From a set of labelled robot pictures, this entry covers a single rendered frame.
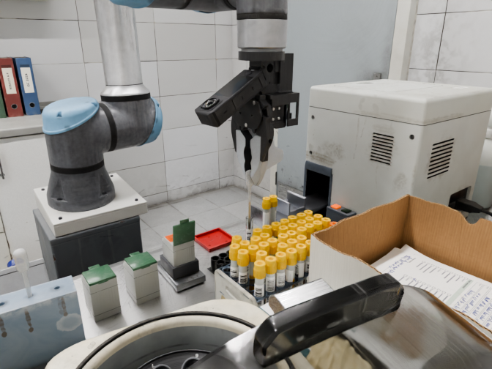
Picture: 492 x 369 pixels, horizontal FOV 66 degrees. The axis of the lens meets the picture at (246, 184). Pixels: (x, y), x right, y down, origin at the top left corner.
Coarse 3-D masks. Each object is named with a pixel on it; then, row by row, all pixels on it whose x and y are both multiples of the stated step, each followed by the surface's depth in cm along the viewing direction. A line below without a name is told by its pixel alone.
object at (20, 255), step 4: (20, 248) 44; (16, 252) 44; (20, 252) 44; (24, 252) 44; (16, 256) 44; (20, 256) 44; (24, 256) 44; (16, 260) 44; (20, 260) 44; (24, 260) 44; (28, 260) 45; (16, 264) 44; (20, 264) 44; (24, 264) 44; (28, 264) 45; (16, 268) 44; (20, 268) 44; (24, 268) 44; (28, 268) 45
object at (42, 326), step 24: (24, 288) 48; (48, 288) 48; (72, 288) 48; (0, 312) 44; (24, 312) 45; (48, 312) 46; (72, 312) 48; (0, 336) 44; (24, 336) 46; (48, 336) 47; (72, 336) 49; (0, 360) 45; (24, 360) 47; (48, 360) 48
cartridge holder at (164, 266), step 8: (160, 256) 67; (160, 264) 68; (168, 264) 65; (184, 264) 65; (192, 264) 66; (168, 272) 66; (176, 272) 64; (184, 272) 65; (192, 272) 66; (200, 272) 66; (168, 280) 66; (176, 280) 64; (184, 280) 64; (192, 280) 64; (200, 280) 65; (176, 288) 63; (184, 288) 64
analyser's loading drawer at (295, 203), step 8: (288, 192) 87; (280, 200) 82; (288, 200) 87; (296, 200) 85; (304, 200) 83; (312, 200) 90; (320, 200) 90; (256, 208) 81; (280, 208) 83; (288, 208) 81; (296, 208) 86; (304, 208) 84; (312, 208) 86; (320, 208) 87; (256, 216) 81; (280, 216) 82; (256, 224) 82
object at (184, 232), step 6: (180, 222) 61; (186, 222) 62; (192, 222) 62; (174, 228) 61; (180, 228) 62; (186, 228) 62; (192, 228) 63; (174, 234) 61; (180, 234) 62; (186, 234) 63; (192, 234) 64; (174, 240) 62; (180, 240) 63; (186, 240) 63; (192, 240) 64
